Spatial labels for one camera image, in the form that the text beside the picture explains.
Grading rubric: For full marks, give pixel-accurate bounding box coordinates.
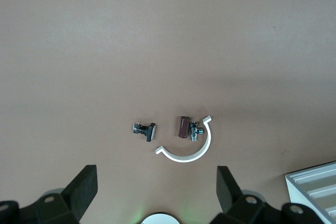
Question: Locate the brown cylinder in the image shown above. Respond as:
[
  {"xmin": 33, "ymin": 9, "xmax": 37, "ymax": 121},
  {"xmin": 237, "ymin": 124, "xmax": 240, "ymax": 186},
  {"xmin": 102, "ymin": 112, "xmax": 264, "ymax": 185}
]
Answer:
[{"xmin": 177, "ymin": 115, "xmax": 192, "ymax": 139}]

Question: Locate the small black clip part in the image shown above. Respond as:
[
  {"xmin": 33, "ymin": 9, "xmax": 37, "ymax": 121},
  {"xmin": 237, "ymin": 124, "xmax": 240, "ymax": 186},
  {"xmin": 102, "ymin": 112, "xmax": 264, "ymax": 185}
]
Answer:
[{"xmin": 132, "ymin": 122, "xmax": 158, "ymax": 143}]

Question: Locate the brown table cover sheet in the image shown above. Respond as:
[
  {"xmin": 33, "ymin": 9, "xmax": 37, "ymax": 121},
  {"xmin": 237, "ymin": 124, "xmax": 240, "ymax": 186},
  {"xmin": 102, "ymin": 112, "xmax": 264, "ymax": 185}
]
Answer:
[{"xmin": 0, "ymin": 0, "xmax": 336, "ymax": 224}]

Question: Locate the white curved pipe clamp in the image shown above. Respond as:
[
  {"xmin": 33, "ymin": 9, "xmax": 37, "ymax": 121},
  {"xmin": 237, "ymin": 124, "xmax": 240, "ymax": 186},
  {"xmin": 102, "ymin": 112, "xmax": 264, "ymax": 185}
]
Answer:
[{"xmin": 154, "ymin": 115, "xmax": 213, "ymax": 163}]

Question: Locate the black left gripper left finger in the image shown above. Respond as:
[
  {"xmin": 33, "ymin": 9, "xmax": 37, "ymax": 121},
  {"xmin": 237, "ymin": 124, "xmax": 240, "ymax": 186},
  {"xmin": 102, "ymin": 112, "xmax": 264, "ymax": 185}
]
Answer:
[{"xmin": 0, "ymin": 165, "xmax": 98, "ymax": 224}]

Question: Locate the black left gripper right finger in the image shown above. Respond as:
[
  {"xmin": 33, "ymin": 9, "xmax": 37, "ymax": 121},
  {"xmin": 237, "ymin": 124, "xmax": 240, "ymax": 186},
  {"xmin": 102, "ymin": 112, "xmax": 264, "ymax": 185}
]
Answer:
[{"xmin": 209, "ymin": 166, "xmax": 329, "ymax": 224}]

